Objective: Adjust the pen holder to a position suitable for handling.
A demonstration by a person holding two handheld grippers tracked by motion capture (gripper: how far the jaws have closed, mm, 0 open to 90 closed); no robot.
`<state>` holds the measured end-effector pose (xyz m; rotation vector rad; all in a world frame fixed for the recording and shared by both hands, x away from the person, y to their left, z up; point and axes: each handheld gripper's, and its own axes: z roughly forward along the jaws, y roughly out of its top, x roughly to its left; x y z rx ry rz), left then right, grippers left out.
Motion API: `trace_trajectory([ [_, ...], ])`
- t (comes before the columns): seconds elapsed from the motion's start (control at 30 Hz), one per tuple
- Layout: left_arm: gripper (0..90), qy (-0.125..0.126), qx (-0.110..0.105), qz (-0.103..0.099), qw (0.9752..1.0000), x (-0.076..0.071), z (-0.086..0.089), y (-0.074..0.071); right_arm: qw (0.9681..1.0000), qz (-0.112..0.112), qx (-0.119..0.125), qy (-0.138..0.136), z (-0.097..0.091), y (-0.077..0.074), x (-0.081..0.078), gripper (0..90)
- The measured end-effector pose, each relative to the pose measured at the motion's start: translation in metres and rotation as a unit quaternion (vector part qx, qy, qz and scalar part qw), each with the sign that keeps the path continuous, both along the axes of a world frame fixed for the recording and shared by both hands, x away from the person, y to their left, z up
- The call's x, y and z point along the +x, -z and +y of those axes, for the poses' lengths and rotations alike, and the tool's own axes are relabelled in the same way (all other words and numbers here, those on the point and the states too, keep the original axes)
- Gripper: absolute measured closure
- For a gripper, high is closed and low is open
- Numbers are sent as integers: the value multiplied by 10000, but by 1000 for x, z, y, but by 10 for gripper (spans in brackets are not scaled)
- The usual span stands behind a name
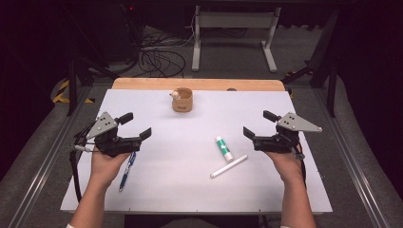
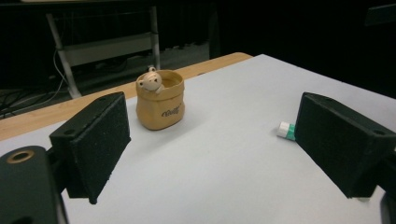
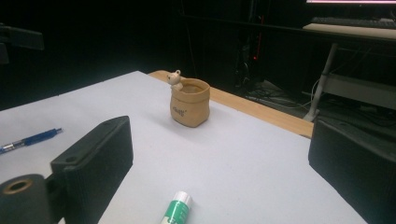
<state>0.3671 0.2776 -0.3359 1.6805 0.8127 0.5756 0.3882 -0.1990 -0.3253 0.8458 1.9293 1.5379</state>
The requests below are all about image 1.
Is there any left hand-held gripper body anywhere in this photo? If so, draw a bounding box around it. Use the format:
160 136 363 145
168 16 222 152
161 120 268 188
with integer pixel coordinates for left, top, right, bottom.
85 111 143 159

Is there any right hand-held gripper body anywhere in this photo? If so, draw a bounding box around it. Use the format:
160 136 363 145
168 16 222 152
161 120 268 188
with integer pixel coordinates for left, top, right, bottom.
252 111 323 156

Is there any green and white tube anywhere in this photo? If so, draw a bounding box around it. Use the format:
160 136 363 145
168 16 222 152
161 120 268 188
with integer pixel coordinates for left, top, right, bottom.
215 136 235 163

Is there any blue pen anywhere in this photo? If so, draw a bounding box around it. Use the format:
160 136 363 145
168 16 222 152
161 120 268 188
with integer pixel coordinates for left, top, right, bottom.
118 151 137 193

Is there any white marker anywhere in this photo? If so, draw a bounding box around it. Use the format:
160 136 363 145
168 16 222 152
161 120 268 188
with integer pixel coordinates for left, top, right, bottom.
209 154 249 179

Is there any tan pen holder with bear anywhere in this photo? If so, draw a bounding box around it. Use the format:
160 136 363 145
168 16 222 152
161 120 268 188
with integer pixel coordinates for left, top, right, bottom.
169 86 194 113

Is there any person's left hand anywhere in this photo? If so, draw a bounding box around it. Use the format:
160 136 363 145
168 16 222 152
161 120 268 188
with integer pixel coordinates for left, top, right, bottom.
90 146 131 192

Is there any person's right hand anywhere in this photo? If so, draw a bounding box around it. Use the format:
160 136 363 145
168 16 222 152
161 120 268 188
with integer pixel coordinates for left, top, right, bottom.
265 143 304 185

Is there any black metal stand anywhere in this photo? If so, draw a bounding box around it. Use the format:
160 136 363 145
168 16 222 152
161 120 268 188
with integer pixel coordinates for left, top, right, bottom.
281 8 339 119
61 3 141 117

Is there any white foam board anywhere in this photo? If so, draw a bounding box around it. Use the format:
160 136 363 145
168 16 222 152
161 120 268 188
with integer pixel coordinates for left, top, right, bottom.
60 88 334 214

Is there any black computer tower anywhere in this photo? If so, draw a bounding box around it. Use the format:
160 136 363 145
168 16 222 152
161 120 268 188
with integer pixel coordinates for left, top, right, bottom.
94 0 144 63

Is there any right hand-held gripper cable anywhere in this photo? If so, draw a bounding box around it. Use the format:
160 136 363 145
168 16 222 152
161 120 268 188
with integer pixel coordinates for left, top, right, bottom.
293 142 308 188

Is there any hand-held gripper cable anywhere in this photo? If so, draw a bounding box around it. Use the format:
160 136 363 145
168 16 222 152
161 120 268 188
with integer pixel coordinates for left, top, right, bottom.
293 142 308 188
68 122 98 203

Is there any left hand-held gripper cable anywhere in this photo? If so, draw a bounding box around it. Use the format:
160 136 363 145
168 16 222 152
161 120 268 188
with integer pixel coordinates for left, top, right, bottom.
68 122 98 203

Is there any metal floor rail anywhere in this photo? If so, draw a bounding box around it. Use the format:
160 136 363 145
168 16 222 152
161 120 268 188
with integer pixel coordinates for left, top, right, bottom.
313 88 392 228
8 85 93 228

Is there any bundle of black floor cables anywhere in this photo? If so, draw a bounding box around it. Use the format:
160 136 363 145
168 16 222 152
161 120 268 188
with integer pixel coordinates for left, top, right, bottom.
137 28 196 79

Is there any white desk frame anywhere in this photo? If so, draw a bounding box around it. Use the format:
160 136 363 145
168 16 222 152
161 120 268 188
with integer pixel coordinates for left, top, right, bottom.
191 5 282 73

